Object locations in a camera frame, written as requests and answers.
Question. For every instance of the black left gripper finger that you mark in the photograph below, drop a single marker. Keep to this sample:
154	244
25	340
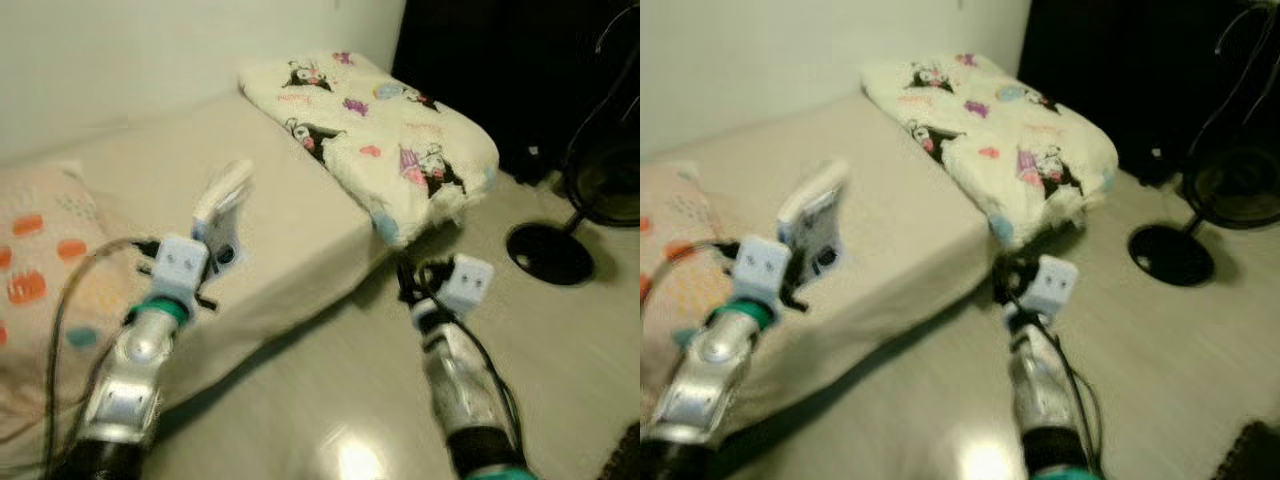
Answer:
233	220
828	222
802	230
212	228

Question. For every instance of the white slim remote control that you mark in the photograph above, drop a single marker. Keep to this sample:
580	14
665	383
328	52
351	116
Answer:
225	188
815	190

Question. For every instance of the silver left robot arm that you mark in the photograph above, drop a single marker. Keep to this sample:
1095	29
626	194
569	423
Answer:
130	380
710	370

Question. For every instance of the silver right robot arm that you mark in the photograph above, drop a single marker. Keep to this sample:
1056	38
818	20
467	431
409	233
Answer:
465	390
1045	390

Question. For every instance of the beige bed mattress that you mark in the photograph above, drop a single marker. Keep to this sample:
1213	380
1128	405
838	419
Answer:
900	240
290	230

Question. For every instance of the peach spotted pillow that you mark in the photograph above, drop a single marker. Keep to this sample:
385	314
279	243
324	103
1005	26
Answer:
670	230
40	260

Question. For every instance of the black standing fan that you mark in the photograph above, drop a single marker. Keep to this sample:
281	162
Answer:
548	255
1170	255

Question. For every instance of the cream cartoon print blanket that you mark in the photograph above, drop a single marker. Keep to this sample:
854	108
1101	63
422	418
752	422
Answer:
380	130
1000	130

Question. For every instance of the black wardrobe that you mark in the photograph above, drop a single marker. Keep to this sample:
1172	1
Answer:
1100	70
480	70

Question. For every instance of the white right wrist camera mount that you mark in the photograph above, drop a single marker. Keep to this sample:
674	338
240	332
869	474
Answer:
468	285
1052	288

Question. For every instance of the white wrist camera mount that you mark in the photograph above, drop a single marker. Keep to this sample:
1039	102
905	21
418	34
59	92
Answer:
180	265
1052	288
762	270
468	285

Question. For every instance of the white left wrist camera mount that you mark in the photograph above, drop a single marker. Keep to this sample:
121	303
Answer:
762	270
180	265

